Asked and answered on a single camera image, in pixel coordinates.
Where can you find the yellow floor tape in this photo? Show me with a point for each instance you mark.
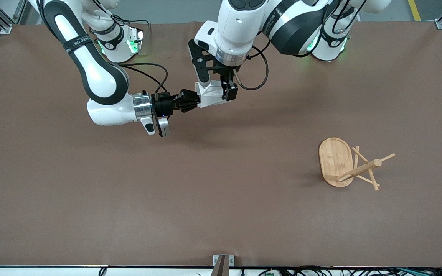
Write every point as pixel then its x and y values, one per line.
pixel 414 9

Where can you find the wooden cup rack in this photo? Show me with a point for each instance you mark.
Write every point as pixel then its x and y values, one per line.
pixel 336 161

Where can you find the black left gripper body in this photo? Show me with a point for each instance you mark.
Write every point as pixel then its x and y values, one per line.
pixel 225 75

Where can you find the brown paper table cover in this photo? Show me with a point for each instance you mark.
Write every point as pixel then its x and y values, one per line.
pixel 221 172

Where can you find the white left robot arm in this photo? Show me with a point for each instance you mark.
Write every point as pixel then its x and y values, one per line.
pixel 240 23

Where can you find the white faceted cup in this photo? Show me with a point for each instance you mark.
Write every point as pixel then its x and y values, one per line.
pixel 211 97

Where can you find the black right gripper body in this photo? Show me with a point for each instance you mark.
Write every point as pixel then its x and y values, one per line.
pixel 164 103

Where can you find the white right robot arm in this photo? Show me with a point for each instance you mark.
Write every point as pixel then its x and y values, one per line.
pixel 98 73

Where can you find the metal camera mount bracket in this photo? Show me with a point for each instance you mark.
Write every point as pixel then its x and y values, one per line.
pixel 223 262

